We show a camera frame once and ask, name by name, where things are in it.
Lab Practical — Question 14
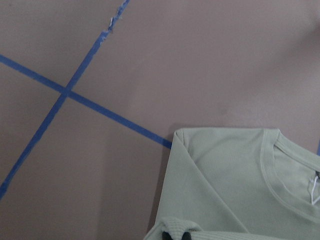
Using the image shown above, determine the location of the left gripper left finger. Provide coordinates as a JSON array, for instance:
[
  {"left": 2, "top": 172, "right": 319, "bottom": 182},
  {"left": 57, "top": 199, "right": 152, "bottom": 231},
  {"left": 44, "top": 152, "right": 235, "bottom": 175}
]
[{"left": 161, "top": 231, "right": 173, "bottom": 240}]

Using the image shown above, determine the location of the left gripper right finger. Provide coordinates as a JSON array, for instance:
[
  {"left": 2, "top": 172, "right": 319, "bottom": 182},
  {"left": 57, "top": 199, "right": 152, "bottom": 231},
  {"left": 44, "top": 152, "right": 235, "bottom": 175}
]
[{"left": 181, "top": 232, "right": 192, "bottom": 240}]

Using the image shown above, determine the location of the olive green long-sleeve shirt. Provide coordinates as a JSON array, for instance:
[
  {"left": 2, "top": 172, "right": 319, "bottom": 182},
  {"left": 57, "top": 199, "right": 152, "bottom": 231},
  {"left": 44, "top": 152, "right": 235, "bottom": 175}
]
[{"left": 145, "top": 127, "right": 320, "bottom": 240}]

